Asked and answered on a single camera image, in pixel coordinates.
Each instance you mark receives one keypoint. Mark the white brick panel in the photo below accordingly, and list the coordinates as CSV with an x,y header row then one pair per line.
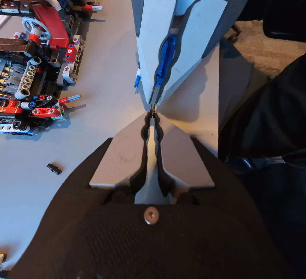
x,y
139,73

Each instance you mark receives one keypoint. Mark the black office chair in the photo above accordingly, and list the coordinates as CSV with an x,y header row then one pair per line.
x,y
286,30

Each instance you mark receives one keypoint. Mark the person's grey trouser leg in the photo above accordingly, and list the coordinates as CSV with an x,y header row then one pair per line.
x,y
239,80

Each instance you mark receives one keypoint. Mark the blue brick panel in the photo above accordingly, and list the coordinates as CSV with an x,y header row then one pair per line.
x,y
167,54

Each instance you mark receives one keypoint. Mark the black brick race car model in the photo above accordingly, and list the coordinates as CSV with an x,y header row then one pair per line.
x,y
47,25

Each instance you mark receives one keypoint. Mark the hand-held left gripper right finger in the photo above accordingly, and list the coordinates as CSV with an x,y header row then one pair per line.
x,y
186,164

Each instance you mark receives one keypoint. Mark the blue connector pin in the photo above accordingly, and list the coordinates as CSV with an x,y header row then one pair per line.
x,y
136,81

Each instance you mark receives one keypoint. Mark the black connector pin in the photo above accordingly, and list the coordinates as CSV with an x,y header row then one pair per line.
x,y
153,109
53,168

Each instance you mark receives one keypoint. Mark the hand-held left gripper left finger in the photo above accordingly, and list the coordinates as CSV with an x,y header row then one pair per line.
x,y
119,161

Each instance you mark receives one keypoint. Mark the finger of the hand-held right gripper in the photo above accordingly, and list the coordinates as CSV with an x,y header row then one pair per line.
x,y
200,32
155,20

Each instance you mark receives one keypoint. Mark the grey desk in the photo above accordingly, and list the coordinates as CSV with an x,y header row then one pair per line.
x,y
95,92

